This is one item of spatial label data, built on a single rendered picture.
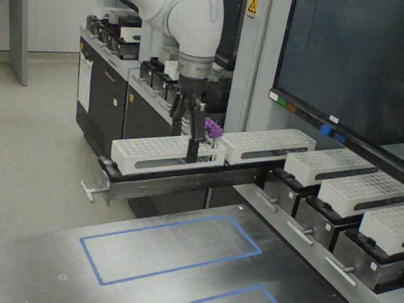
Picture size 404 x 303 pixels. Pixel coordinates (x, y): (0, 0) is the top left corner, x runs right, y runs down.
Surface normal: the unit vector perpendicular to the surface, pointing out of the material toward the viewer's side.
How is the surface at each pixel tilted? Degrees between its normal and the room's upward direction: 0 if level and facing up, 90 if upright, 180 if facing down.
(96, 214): 0
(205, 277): 0
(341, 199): 90
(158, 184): 90
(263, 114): 90
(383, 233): 90
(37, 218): 0
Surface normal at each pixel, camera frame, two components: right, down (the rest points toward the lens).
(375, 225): -0.88, 0.07
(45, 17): 0.45, 0.43
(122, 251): 0.15, -0.90
